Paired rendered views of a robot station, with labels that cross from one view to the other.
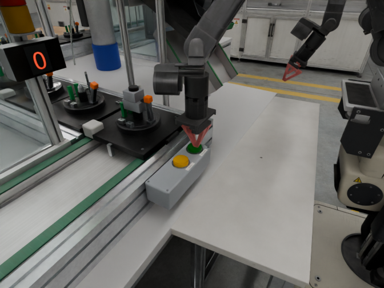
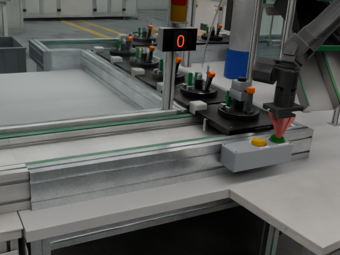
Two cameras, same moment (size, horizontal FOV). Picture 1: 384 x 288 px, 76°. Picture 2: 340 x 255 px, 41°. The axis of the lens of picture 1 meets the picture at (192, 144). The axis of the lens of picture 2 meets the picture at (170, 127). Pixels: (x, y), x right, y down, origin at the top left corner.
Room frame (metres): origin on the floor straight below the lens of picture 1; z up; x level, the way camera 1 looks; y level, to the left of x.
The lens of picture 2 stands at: (-0.69, -0.34, 1.44)
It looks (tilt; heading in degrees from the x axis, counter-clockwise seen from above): 20 degrees down; 29
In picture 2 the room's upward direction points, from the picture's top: 4 degrees clockwise
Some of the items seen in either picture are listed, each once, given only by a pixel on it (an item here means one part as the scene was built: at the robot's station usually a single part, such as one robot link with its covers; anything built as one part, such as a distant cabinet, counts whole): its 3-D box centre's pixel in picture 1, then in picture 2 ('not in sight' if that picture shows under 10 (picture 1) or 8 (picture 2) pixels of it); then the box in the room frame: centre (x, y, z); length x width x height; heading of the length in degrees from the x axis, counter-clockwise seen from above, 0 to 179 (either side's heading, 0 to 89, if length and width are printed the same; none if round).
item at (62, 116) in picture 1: (82, 94); (199, 82); (0.81, 0.39, 1.01); 0.24 x 0.24 x 0.13; 59
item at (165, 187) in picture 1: (181, 171); (256, 153); (0.49, 0.03, 0.93); 0.21 x 0.07 x 0.06; 149
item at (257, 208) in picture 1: (218, 136); (321, 158); (0.79, -0.10, 0.84); 0.90 x 0.70 x 0.03; 156
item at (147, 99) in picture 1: (147, 107); (248, 98); (0.65, 0.13, 1.04); 0.04 x 0.02 x 0.08; 59
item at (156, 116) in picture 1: (138, 121); (238, 111); (0.68, 0.17, 0.98); 0.14 x 0.14 x 0.02
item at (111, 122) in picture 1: (139, 126); (238, 116); (0.68, 0.17, 0.96); 0.24 x 0.24 x 0.02; 59
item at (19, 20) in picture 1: (18, 19); (178, 12); (0.58, 0.37, 1.28); 0.05 x 0.05 x 0.05
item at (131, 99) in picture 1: (132, 96); (239, 87); (0.68, 0.18, 1.06); 0.08 x 0.04 x 0.07; 60
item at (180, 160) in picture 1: (180, 162); (258, 142); (0.49, 0.03, 0.96); 0.04 x 0.04 x 0.02
